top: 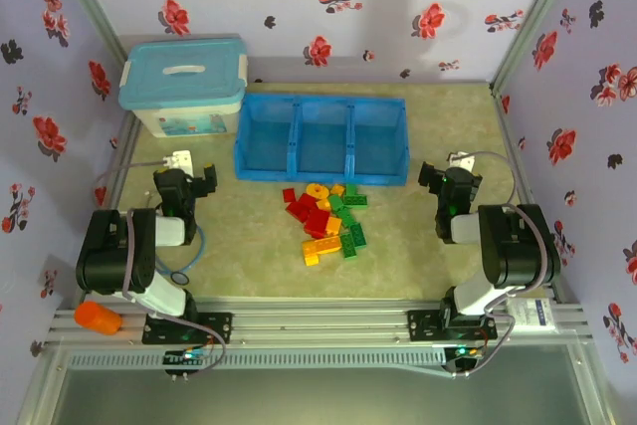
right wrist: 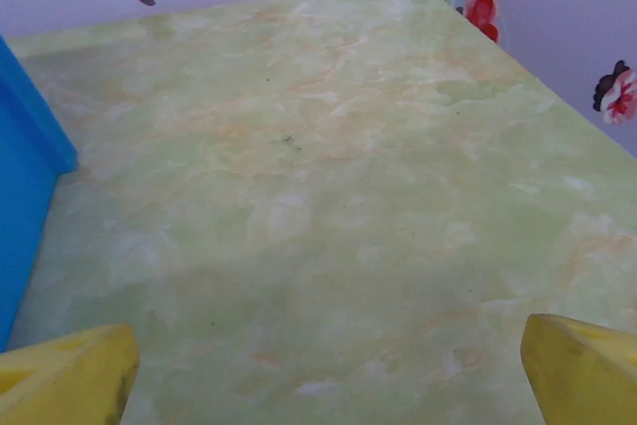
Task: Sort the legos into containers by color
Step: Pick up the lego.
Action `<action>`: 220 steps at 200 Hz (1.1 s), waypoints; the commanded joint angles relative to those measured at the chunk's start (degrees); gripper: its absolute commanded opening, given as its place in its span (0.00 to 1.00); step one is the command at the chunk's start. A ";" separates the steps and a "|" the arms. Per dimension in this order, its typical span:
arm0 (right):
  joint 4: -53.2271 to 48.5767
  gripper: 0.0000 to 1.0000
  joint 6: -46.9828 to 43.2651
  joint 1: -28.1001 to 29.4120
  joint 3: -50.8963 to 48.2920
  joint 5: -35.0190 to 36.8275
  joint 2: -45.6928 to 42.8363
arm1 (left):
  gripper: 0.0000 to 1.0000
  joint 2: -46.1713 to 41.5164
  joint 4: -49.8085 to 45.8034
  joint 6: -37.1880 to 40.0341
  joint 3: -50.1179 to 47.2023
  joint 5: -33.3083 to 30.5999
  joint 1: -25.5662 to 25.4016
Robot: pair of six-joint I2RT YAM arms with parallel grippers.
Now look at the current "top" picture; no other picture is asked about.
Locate orange plastic cylinder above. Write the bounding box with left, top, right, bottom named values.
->
left=73, top=301, right=123, bottom=335

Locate grey right arm cable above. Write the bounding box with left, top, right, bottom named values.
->
left=450, top=149, right=562, bottom=377

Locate aluminium frame post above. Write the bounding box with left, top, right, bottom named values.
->
left=489, top=0, right=584, bottom=98
left=47, top=0, right=129, bottom=66

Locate grey slotted cable duct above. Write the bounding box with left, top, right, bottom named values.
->
left=67, top=347, right=447, bottom=371

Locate grey left arm cable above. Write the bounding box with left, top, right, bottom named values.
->
left=94, top=159, right=228, bottom=374

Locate aluminium side rail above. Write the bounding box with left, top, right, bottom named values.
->
left=77, top=110, right=145, bottom=300

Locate large red lego brick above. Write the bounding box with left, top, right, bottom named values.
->
left=303, top=209, right=332, bottom=240

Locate thin blue tube with ring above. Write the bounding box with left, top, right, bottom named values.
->
left=157, top=223, right=208, bottom=287

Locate blue lidded storage box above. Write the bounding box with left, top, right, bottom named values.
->
left=117, top=36, right=249, bottom=139

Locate long yellow lego brick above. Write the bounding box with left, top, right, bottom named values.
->
left=301, top=234, right=343, bottom=257

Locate small circuit board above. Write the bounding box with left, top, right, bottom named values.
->
left=445, top=343, right=487, bottom=371
left=162, top=348, right=210, bottom=371

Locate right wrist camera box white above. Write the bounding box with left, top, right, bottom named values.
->
left=446, top=149, right=477, bottom=172

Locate blue three-compartment bin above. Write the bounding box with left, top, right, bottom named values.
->
left=233, top=92, right=412, bottom=186

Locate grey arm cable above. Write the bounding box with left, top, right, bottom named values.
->
left=450, top=149, right=562, bottom=377
left=94, top=159, right=228, bottom=374

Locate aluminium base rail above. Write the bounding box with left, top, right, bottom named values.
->
left=47, top=298, right=593, bottom=346

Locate white labelled box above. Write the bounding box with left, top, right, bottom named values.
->
left=502, top=298, right=554, bottom=332

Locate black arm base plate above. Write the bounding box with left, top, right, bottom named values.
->
left=406, top=309, right=498, bottom=344
left=142, top=312, right=234, bottom=345

